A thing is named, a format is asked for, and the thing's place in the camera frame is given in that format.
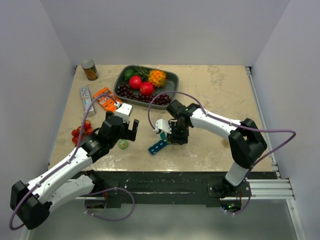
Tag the green lime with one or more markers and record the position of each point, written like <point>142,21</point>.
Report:
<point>128,74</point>

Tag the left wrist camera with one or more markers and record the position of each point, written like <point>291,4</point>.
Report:
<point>124,112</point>

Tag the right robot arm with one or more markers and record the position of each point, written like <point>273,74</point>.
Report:
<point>246,142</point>

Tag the tin can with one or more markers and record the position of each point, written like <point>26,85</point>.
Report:
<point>90,69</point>

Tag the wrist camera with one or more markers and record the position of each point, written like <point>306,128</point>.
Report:
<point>124,112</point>
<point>162,125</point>

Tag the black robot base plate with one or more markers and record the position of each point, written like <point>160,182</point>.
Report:
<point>160,188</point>

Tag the orange spiky fruit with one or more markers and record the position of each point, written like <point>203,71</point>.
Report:
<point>157,78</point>

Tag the orange snack box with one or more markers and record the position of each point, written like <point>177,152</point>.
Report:
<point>107,103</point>

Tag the green herb sprig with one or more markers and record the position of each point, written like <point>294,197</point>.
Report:
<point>141,71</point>

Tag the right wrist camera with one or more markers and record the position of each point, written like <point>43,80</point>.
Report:
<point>162,125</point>

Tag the dark red grape bunch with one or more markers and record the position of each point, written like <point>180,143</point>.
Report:
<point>124,90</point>

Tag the silver toothpaste box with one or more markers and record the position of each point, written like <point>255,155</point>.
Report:
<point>87,100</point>

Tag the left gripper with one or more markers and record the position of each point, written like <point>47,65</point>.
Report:
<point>129,134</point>

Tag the green bottle lid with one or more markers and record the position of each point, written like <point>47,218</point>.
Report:
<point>123,144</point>

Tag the red apple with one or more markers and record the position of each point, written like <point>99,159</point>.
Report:
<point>135,82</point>
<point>146,88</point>

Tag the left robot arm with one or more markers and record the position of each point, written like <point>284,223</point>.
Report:
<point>32,202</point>

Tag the teal weekly pill organizer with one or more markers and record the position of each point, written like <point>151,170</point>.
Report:
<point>162,143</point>

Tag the grey fruit tray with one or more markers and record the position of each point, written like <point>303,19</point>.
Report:
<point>170,87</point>

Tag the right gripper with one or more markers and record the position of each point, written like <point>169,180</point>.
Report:
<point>174,137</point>

